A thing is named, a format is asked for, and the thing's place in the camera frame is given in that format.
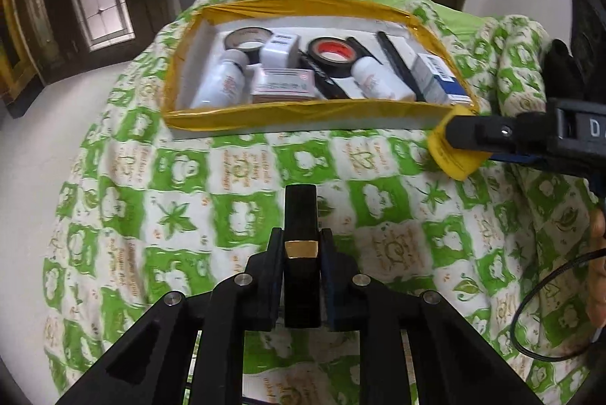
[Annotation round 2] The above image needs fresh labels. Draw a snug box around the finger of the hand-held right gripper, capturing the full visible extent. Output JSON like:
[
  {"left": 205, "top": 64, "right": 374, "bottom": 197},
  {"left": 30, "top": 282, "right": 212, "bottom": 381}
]
[
  {"left": 490, "top": 150, "right": 545, "bottom": 167},
  {"left": 444, "top": 114, "right": 522, "bottom": 152}
]

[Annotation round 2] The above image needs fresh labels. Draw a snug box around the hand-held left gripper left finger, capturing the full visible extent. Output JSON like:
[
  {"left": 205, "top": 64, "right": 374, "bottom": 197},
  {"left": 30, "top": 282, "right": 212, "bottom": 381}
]
[{"left": 57, "top": 227, "right": 285, "bottom": 405}]

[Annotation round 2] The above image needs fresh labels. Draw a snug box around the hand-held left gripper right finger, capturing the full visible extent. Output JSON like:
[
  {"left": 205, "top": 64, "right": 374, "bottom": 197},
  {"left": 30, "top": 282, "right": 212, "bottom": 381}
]
[{"left": 319, "top": 229, "right": 545, "bottom": 405}]

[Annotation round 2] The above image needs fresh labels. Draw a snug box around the black lipstick gold band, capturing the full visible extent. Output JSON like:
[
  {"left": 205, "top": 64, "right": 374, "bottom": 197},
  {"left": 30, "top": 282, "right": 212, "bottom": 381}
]
[{"left": 283, "top": 186, "right": 323, "bottom": 329}]

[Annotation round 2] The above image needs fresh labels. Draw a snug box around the yellow round lid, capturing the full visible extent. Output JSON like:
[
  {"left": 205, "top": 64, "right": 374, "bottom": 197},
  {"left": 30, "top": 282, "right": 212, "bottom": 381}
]
[{"left": 427, "top": 110, "right": 493, "bottom": 182}]

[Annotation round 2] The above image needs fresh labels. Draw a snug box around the blue white medicine box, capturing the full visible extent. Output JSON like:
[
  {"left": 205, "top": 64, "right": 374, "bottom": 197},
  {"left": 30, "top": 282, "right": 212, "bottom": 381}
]
[{"left": 411, "top": 52, "right": 473, "bottom": 105}]

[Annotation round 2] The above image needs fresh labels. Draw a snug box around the black tube pen white end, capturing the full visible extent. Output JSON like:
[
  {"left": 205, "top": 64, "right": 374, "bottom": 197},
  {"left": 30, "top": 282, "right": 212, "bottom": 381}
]
[{"left": 376, "top": 31, "right": 427, "bottom": 102}]

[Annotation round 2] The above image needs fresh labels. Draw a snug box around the white bottle wide cap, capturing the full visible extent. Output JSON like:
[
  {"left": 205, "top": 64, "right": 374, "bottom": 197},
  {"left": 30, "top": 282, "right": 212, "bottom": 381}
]
[{"left": 349, "top": 56, "right": 417, "bottom": 101}]

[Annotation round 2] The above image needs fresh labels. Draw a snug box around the short black pen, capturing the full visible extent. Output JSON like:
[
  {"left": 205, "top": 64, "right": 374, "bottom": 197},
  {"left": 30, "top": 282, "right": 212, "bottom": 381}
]
[{"left": 345, "top": 36, "right": 377, "bottom": 61}]

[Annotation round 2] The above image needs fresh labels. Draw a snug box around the long black pen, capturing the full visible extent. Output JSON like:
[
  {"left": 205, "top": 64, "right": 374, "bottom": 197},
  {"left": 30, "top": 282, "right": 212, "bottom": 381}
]
[{"left": 298, "top": 50, "right": 346, "bottom": 100}]

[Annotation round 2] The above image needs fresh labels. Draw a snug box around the black tape roll red core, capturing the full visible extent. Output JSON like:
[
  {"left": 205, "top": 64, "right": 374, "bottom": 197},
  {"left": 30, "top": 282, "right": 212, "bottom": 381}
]
[{"left": 307, "top": 36, "right": 365, "bottom": 79}]

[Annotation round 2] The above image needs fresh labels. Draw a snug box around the white foam tray yellow tape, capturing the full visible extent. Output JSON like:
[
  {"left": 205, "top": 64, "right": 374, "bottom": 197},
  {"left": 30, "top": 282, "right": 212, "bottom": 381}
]
[{"left": 162, "top": 0, "right": 476, "bottom": 141}]

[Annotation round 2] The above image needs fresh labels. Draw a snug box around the small grey box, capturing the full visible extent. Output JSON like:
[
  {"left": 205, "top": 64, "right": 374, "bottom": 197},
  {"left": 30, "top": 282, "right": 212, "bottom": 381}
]
[{"left": 250, "top": 68, "right": 317, "bottom": 104}]

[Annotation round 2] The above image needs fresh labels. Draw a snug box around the small slim white bottle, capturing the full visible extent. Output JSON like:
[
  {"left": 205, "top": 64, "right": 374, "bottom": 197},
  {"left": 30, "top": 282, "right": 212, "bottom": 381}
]
[{"left": 191, "top": 50, "right": 249, "bottom": 108}]

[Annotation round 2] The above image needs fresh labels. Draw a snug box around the white charger plug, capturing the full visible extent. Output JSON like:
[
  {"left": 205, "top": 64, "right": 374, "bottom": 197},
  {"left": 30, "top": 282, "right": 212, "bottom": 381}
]
[{"left": 259, "top": 32, "right": 302, "bottom": 68}]

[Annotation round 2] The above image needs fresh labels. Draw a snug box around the black tape roll grey core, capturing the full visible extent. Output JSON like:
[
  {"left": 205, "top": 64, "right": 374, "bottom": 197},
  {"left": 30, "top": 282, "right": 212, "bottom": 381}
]
[{"left": 223, "top": 26, "right": 274, "bottom": 65}]

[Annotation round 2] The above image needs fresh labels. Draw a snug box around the person's right hand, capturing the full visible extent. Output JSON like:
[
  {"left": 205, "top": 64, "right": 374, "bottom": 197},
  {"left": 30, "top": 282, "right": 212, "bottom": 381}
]
[{"left": 586, "top": 211, "right": 606, "bottom": 327}]

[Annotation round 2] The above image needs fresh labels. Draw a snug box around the black cloth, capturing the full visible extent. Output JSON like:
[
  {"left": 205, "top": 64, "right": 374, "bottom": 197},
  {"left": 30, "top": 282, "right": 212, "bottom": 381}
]
[{"left": 542, "top": 38, "right": 585, "bottom": 103}]

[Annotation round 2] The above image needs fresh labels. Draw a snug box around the green printed blanket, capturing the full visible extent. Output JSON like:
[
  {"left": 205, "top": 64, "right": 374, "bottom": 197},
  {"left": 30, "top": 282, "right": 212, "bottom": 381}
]
[{"left": 42, "top": 0, "right": 606, "bottom": 405}]

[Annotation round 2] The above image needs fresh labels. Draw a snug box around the black cable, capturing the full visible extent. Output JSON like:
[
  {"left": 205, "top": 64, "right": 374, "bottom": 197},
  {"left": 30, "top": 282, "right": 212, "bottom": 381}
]
[{"left": 511, "top": 246, "right": 606, "bottom": 361}]

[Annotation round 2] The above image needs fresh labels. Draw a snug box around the golden door frame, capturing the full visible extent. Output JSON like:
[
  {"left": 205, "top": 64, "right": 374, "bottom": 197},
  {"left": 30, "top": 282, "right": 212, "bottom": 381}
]
[{"left": 0, "top": 0, "right": 43, "bottom": 117}]

